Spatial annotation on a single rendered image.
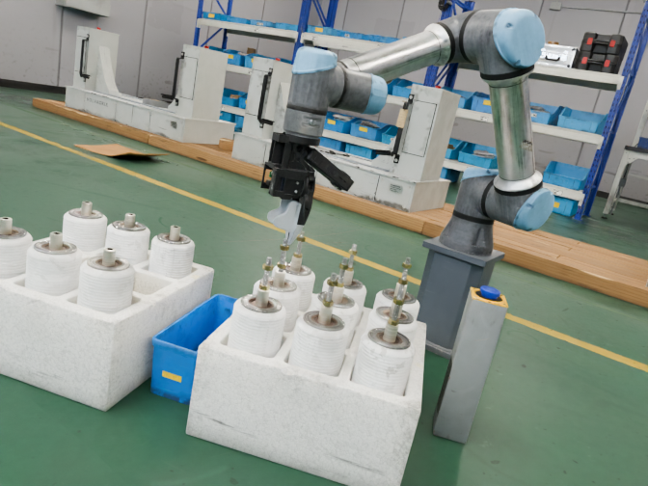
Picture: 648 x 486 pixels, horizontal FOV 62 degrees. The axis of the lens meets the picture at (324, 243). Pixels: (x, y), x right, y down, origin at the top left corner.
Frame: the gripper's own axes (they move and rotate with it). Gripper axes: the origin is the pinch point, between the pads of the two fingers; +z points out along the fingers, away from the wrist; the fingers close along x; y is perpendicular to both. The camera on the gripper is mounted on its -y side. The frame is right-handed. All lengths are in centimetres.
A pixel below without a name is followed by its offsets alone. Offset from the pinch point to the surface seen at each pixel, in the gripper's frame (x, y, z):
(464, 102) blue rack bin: -370, -328, -50
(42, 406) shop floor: -1, 42, 35
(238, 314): 11.2, 12.5, 11.4
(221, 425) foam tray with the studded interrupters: 15.1, 13.7, 31.1
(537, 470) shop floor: 33, -48, 35
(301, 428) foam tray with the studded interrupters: 23.5, 2.4, 26.9
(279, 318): 13.9, 6.0, 10.8
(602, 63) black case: -268, -387, -104
